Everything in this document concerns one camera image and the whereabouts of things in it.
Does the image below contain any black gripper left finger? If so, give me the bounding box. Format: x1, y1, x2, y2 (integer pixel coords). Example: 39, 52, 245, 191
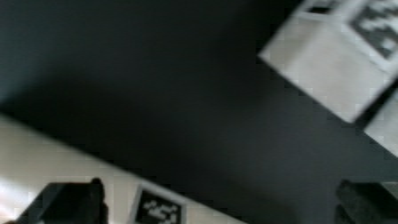
14, 178, 109, 224

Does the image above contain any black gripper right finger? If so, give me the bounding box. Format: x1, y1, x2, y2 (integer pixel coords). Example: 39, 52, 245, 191
336, 180, 398, 224

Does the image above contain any white table leg with tag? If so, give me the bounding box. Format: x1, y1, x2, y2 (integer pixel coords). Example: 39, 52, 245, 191
260, 0, 398, 122

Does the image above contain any white obstacle fence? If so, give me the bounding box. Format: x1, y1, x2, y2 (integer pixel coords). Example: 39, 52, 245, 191
0, 114, 251, 224

